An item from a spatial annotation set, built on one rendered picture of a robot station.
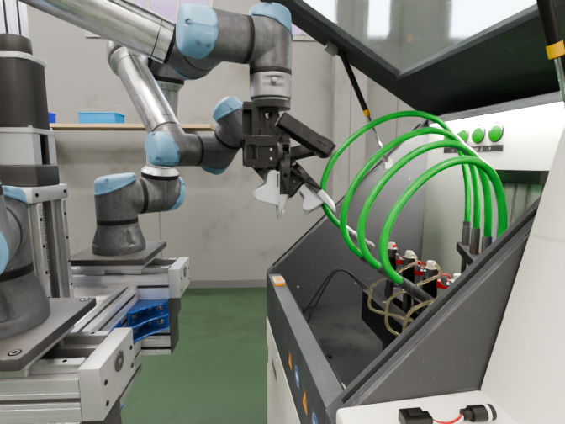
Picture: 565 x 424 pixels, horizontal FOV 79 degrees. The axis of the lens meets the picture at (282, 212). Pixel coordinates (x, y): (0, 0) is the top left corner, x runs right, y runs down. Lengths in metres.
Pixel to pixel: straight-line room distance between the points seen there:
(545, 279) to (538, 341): 0.08
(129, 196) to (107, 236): 0.13
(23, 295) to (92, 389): 0.19
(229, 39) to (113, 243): 0.71
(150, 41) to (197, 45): 0.13
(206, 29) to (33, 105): 0.48
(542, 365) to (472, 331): 0.08
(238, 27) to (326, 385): 0.58
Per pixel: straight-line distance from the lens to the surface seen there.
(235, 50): 0.62
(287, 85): 0.63
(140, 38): 0.71
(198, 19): 0.60
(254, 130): 0.62
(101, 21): 0.71
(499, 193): 0.69
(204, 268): 3.74
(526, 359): 0.58
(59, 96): 4.07
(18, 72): 0.95
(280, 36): 0.64
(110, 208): 1.11
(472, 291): 0.56
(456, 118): 1.11
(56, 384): 0.69
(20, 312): 0.70
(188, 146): 0.81
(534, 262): 0.58
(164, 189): 1.15
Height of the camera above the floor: 1.31
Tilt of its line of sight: 8 degrees down
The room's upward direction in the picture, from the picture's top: straight up
